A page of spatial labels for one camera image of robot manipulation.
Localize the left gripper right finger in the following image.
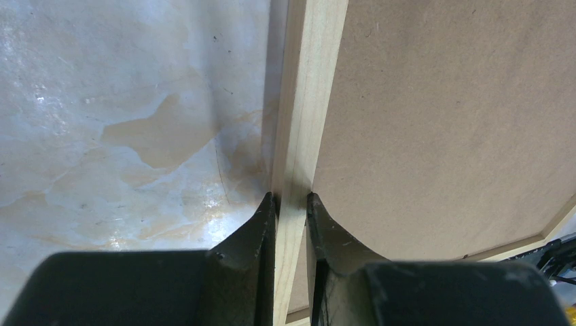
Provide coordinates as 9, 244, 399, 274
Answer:
306, 193, 569, 325

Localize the brown backing board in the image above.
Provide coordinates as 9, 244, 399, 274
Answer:
287, 0, 576, 314

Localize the wooden picture frame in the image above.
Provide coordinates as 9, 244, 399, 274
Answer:
269, 0, 576, 326

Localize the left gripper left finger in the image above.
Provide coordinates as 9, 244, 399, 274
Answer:
4, 193, 276, 325

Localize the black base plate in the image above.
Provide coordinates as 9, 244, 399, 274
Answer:
504, 233, 575, 285

